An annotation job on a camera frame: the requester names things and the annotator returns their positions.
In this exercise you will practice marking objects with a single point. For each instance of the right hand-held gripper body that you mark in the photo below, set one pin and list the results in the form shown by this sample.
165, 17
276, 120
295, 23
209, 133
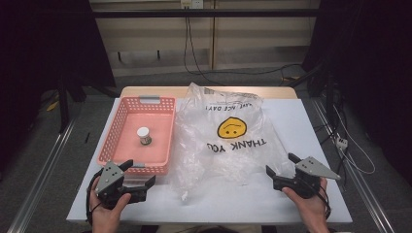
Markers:
307, 181

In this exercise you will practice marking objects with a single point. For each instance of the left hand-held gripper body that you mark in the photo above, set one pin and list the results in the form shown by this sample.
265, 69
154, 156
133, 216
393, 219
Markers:
110, 178

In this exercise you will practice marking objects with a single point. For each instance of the pink plastic basket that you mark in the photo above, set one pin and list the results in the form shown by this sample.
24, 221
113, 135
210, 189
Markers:
152, 152

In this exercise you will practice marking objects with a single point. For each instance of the clear plastic bag yellow face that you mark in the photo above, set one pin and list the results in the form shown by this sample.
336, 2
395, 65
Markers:
207, 158

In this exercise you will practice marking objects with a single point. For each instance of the person's right hand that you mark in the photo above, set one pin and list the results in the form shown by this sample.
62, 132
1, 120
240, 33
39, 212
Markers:
312, 210

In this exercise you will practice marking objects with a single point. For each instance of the person's left hand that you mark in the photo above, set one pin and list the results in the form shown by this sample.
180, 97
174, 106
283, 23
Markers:
107, 218

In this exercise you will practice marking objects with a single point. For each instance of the white power strip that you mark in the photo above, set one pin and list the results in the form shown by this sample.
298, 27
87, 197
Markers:
341, 143

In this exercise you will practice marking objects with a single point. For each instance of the white table mat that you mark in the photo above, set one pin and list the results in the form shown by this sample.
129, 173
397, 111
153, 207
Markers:
226, 208

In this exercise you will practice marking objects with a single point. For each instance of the black metal stand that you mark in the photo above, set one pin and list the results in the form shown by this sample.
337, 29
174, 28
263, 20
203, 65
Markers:
63, 103

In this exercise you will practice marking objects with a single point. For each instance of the yellow floor tape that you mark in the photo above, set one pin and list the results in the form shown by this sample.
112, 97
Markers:
52, 106

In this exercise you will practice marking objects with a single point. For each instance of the dark curtain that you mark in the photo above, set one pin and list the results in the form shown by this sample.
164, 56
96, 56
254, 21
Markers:
372, 64
39, 48

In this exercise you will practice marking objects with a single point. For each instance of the black horizontal bar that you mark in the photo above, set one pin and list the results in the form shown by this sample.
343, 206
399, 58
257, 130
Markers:
226, 13

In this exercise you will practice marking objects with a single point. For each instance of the metal floor rail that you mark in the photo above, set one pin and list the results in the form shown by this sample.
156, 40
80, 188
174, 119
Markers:
362, 191
35, 187

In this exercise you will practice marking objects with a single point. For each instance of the white wall socket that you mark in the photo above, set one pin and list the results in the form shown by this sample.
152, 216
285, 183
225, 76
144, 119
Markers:
192, 4

